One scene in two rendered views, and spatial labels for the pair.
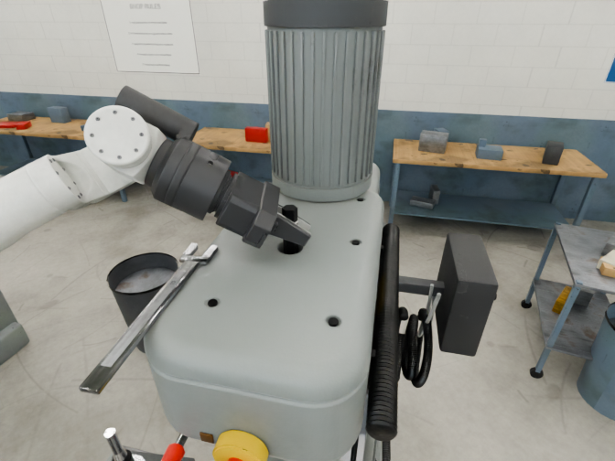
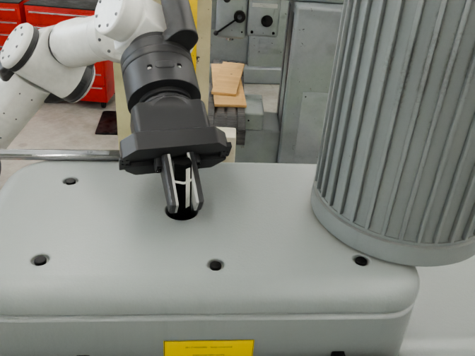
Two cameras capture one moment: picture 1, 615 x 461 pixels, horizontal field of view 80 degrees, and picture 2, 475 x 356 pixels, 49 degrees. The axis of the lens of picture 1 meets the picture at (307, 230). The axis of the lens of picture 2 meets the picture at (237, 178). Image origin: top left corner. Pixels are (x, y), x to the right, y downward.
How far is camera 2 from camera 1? 57 cm
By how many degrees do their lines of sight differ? 60
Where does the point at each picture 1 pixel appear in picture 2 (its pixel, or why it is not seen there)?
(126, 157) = (101, 28)
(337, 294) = (87, 258)
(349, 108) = (374, 99)
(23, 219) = (77, 49)
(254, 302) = (70, 203)
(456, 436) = not seen: outside the picture
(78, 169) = not seen: hidden behind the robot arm
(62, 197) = (93, 44)
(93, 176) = not seen: hidden behind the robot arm
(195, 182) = (128, 76)
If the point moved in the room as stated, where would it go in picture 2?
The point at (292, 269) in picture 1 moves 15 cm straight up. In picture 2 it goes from (133, 218) to (126, 90)
